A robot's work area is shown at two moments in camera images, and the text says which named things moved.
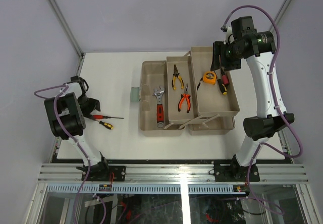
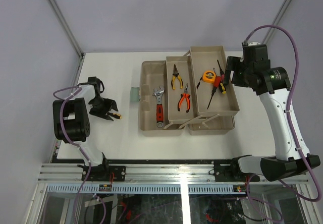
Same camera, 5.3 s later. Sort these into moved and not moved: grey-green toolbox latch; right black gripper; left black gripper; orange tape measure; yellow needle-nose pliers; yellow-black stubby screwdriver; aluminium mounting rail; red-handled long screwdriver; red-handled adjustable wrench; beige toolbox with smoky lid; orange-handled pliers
Moved: left black gripper; red-handled long screwdriver; yellow-black stubby screwdriver; right black gripper
Not moved: aluminium mounting rail; red-handled adjustable wrench; yellow needle-nose pliers; orange-handled pliers; beige toolbox with smoky lid; grey-green toolbox latch; orange tape measure
